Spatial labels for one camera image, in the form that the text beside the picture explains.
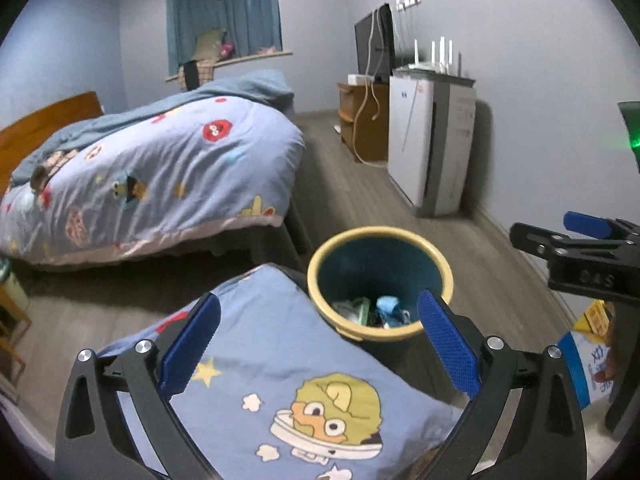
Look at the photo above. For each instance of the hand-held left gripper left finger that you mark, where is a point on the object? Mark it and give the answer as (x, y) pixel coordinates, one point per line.
(190, 345)

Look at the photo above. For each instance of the small white box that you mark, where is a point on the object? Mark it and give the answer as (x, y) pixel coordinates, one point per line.
(360, 79)

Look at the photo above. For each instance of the wooden cabinet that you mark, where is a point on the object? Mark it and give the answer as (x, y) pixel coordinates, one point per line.
(370, 130)

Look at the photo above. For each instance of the small pink object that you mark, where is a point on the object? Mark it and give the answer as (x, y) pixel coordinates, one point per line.
(266, 50)

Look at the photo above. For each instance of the blue and white packet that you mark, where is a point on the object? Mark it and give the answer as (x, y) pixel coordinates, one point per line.
(580, 365)

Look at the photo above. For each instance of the black upright object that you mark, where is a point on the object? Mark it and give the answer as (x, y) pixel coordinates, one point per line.
(190, 76)

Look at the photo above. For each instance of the blue window curtain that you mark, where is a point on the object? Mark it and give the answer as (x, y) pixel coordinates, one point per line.
(240, 15)

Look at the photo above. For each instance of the plaid cushion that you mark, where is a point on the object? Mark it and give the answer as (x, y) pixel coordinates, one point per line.
(206, 75)

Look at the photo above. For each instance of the pink plush toy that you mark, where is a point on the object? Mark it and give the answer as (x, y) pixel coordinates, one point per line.
(227, 50)

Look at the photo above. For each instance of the black television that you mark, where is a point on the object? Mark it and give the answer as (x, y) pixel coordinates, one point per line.
(372, 45)

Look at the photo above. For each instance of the wooden bed headboard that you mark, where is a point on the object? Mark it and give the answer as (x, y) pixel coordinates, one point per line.
(50, 120)

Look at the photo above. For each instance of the wooden chair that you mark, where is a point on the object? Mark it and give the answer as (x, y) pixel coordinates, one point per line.
(15, 310)

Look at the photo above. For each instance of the grey bed base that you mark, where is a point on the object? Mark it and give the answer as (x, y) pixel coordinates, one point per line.
(240, 245)

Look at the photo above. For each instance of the white router with antennas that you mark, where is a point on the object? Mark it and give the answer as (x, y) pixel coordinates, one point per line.
(425, 67)

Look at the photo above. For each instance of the window sill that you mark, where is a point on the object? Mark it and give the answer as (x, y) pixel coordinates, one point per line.
(250, 58)

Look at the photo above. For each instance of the yellow packet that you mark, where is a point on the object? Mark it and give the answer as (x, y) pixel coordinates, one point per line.
(595, 320)

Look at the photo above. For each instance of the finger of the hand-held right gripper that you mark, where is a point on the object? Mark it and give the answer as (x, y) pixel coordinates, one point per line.
(585, 222)
(575, 250)

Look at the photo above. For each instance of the yellow-rimmed teal trash bin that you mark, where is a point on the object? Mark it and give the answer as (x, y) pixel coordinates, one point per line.
(380, 270)

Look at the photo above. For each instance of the green pillow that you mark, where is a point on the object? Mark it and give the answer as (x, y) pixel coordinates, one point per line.
(210, 45)

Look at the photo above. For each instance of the printed blue duvet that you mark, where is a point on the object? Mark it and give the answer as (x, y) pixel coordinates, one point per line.
(175, 170)

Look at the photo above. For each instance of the dark plush toy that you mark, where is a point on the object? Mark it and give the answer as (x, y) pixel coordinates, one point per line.
(39, 177)

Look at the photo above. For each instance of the blue face mask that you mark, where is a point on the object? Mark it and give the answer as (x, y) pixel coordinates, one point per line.
(390, 307)

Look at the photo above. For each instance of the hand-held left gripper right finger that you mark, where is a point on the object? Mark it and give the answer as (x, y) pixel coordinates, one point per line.
(447, 342)

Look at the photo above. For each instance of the white air purifier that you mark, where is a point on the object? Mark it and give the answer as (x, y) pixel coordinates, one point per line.
(410, 150)

